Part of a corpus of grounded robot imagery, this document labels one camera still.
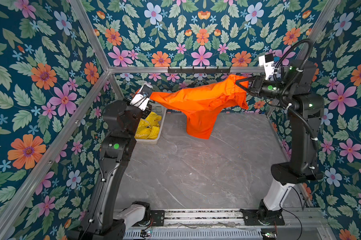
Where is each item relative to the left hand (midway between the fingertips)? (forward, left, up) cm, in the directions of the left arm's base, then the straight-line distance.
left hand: (140, 85), depth 55 cm
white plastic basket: (+36, +2, -48) cm, 60 cm away
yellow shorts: (+17, +9, -45) cm, 49 cm away
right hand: (-1, -37, +1) cm, 37 cm away
